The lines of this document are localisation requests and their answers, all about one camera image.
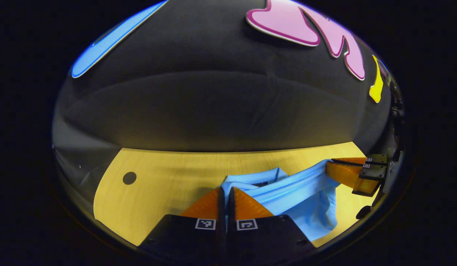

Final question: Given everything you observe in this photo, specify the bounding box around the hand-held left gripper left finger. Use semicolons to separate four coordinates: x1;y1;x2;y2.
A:
140;187;227;259

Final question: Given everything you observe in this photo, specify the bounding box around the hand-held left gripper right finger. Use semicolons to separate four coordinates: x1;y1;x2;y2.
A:
227;187;318;259

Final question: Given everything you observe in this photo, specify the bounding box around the light blue T-shirt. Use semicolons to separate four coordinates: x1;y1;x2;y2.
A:
221;159;342;242

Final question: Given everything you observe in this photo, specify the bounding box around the black backdrop cloth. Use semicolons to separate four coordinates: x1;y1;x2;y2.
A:
52;0;399;207

